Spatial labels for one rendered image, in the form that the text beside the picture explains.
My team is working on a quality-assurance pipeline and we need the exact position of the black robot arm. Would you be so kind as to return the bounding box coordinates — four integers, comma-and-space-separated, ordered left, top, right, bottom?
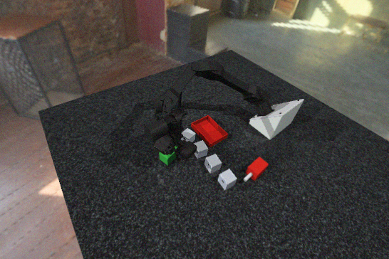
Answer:
143, 60, 275, 155

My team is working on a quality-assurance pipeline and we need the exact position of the red block with white pin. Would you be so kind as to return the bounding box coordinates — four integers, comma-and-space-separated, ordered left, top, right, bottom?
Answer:
244, 157, 268, 181

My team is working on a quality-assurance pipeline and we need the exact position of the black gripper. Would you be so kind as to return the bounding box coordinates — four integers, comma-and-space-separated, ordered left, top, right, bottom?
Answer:
167, 127, 197, 159

